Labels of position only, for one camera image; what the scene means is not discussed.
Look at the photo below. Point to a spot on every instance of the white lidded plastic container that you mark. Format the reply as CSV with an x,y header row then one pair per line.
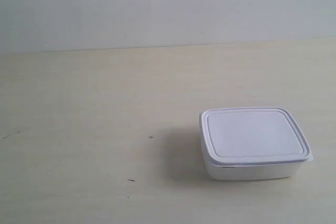
x,y
252,143

